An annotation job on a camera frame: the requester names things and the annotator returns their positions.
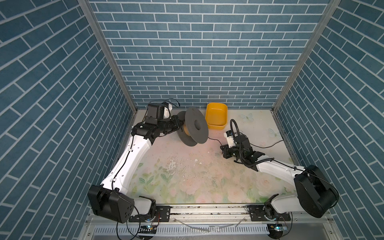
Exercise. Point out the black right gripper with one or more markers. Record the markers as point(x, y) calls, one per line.
point(225, 150)

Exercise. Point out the yellow plastic bin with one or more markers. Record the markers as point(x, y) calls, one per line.
point(216, 116)

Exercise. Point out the aluminium corner post left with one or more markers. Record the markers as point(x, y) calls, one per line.
point(92, 20)

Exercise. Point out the left green circuit board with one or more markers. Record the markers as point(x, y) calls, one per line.
point(147, 229)

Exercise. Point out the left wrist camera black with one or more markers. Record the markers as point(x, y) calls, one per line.
point(158, 112)

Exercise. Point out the right green circuit board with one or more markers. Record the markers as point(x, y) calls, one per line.
point(276, 231)

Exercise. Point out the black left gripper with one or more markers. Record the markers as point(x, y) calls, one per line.
point(175, 126)

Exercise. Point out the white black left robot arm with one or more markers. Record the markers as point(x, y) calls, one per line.
point(110, 199)

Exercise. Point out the green circuit board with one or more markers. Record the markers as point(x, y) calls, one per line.
point(147, 229)
point(276, 231)

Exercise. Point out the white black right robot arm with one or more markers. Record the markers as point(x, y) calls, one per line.
point(313, 192)

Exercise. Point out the grey perforated cable spool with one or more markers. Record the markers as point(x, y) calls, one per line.
point(194, 129)

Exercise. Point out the aluminium corner post right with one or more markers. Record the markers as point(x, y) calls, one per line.
point(318, 30)

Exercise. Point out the aluminium corner post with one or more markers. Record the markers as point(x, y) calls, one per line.
point(92, 20)
point(318, 30)

